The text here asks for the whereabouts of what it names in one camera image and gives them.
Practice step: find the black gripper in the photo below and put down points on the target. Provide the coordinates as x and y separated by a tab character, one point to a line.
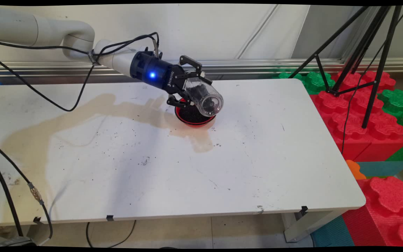
159	75

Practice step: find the clear plastic jar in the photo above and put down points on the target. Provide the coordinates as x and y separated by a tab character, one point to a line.
212	92

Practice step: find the black granules portion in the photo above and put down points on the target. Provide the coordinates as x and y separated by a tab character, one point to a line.
208	104

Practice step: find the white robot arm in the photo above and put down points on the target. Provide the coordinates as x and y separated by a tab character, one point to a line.
12	28

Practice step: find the black granules heap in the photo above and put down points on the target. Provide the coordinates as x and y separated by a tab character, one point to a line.
187	116

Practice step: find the red bowl cream outside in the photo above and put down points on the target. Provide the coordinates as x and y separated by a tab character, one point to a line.
194	125

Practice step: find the green foam block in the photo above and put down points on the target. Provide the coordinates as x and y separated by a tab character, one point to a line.
315	82
397	101

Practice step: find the large red foam block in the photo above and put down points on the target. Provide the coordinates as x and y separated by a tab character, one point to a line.
359	129

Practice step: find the white table leg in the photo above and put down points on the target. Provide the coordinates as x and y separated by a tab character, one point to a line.
306	225

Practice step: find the orange foam block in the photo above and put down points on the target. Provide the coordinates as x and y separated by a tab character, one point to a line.
354	169

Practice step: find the black tripod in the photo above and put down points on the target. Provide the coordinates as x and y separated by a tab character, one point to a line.
379	70

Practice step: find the teal foam block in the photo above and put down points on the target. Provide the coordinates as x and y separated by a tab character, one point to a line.
332	234
383	168

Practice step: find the grey floor device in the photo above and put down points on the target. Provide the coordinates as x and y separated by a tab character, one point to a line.
14	242

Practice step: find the aluminium wall rail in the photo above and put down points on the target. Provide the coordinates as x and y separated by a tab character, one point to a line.
257	66

